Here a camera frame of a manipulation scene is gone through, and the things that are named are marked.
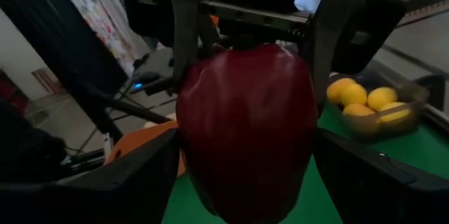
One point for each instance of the white patterned partition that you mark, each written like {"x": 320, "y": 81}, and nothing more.
{"x": 105, "y": 24}

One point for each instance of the black frame post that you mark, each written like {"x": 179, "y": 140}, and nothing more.
{"x": 105, "y": 111}

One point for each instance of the grey device with blue light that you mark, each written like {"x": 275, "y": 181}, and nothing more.
{"x": 154, "y": 66}

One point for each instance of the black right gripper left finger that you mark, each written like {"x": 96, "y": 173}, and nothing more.
{"x": 105, "y": 199}

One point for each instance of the lemons in clear container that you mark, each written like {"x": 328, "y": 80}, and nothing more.
{"x": 438, "y": 117}

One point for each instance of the orange plastic basket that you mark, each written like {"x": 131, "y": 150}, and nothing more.
{"x": 140, "y": 139}

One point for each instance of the black partition panel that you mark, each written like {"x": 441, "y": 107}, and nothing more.
{"x": 70, "y": 41}

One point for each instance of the clear plastic bin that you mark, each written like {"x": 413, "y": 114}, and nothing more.
{"x": 368, "y": 129}

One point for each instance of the dark red apple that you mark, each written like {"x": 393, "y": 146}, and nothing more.
{"x": 245, "y": 129}

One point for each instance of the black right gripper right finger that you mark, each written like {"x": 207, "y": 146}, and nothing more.
{"x": 386, "y": 196}

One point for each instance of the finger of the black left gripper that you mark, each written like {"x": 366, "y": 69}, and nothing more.
{"x": 350, "y": 24}
{"x": 184, "y": 24}

